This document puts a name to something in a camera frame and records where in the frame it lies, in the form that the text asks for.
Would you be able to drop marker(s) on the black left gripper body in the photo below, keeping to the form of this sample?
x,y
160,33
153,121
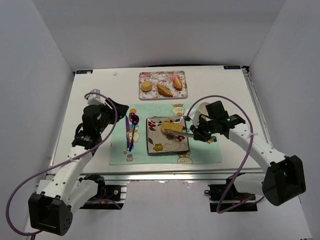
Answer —
x,y
116,110

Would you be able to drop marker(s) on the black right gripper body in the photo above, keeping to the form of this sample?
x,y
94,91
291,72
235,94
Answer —
x,y
200,130

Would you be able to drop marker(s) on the yellow bread slice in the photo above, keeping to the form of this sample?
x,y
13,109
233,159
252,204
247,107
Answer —
x,y
172,128

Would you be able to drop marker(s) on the orange-brown bread slice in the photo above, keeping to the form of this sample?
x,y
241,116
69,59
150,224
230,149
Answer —
x,y
164,91

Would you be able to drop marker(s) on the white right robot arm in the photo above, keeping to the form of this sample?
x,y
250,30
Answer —
x,y
283,176

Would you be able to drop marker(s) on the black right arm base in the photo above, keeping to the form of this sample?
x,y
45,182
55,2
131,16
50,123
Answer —
x,y
215,192

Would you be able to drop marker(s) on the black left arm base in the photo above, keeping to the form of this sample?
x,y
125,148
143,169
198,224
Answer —
x,y
93,193

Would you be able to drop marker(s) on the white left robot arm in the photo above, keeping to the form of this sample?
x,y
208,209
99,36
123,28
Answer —
x,y
53,209

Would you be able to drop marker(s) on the purple spoon back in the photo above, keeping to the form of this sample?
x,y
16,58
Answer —
x,y
132,128

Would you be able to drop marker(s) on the purple spoon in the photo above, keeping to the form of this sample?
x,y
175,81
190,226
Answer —
x,y
132,128
135,120

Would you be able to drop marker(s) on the purple spoon front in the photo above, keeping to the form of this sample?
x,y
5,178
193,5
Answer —
x,y
135,120

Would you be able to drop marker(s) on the light green mug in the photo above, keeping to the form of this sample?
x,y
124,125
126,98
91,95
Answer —
x,y
202,110

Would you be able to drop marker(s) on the round yellow bun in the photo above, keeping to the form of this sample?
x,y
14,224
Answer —
x,y
146,86

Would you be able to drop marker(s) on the square floral ceramic plate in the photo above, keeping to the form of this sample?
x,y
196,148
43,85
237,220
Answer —
x,y
159,143

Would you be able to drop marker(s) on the black table label left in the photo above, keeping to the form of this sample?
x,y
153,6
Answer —
x,y
84,71

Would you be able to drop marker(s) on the black table label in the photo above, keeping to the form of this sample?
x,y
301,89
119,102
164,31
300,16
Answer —
x,y
231,67
84,71

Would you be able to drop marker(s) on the floral rectangular tray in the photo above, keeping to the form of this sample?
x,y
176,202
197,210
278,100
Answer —
x,y
164,78

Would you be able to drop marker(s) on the black table label right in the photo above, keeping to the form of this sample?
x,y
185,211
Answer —
x,y
231,67

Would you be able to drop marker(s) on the sesame hot dog bun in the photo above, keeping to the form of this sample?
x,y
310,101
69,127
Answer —
x,y
177,83

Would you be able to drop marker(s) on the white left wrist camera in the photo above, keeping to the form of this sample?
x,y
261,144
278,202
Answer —
x,y
95,98

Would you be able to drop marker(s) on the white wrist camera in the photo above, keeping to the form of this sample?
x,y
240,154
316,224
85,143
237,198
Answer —
x,y
194,116
95,98

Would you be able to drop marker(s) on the aluminium table frame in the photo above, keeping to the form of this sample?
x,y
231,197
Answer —
x,y
233,87

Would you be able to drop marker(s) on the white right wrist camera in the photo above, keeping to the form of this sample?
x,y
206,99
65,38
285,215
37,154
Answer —
x,y
194,116

